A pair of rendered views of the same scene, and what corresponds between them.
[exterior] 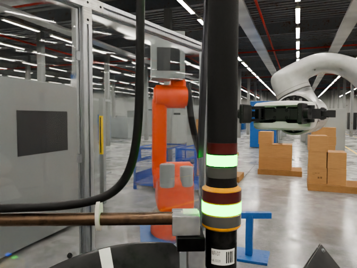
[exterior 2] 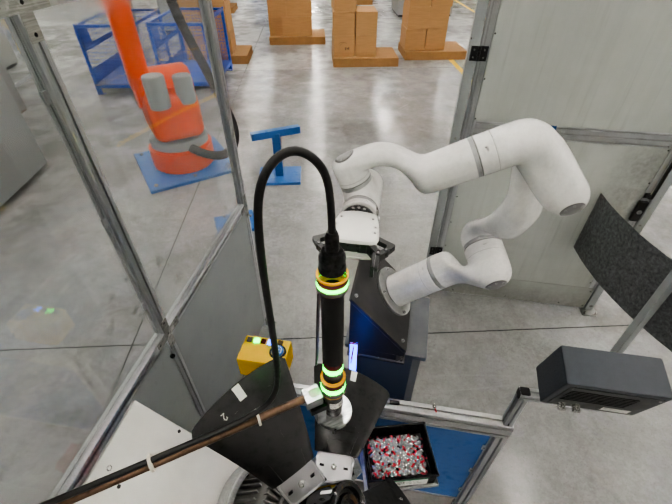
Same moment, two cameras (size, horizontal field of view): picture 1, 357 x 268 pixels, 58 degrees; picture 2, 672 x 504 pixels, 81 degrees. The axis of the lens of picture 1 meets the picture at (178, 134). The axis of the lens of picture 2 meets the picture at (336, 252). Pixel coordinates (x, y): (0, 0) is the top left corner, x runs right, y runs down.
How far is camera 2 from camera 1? 0.53 m
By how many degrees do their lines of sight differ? 43
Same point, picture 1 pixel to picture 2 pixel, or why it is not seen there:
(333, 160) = (362, 23)
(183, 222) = (313, 403)
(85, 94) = (81, 149)
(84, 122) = (95, 184)
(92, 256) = (229, 395)
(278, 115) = (350, 248)
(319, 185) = (346, 60)
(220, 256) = (335, 406)
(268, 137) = not seen: outside the picture
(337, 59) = (395, 163)
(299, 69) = (361, 168)
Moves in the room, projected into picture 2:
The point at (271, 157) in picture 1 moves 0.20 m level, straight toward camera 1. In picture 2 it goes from (285, 17) to (285, 19)
